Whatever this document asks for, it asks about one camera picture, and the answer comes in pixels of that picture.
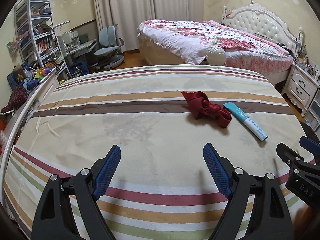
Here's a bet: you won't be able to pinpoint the white bookshelf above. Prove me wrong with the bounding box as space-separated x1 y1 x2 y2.
14 0 70 79

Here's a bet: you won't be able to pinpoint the plastic drawer unit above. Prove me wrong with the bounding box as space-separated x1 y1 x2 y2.
304 89 320 133

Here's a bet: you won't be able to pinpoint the white tufted headboard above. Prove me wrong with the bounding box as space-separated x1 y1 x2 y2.
221 3 304 53

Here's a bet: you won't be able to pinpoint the teal white tube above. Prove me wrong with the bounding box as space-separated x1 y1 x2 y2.
223 102 268 141

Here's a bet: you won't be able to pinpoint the study desk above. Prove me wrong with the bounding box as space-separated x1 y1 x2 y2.
57 36 98 77

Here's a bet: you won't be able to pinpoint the grey-green desk chair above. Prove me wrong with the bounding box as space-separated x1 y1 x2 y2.
92 24 124 70

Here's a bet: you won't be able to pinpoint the floral bedspread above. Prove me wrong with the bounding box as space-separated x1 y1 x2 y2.
137 20 293 76

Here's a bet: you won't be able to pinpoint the beige curtains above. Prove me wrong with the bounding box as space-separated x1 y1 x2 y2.
94 0 203 51

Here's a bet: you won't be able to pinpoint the black lined trash bin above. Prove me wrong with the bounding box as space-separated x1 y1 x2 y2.
300 121 319 143

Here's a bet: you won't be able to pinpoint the white round bed post knob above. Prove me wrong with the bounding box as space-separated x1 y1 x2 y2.
206 46 226 66

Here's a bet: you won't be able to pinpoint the white nightstand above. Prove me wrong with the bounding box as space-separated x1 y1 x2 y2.
281 64 319 116

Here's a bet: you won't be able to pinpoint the dark red satin cloth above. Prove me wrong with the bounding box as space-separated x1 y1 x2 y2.
181 91 232 128

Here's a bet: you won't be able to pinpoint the striped bed sheet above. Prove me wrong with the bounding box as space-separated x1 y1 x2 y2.
1 65 313 239

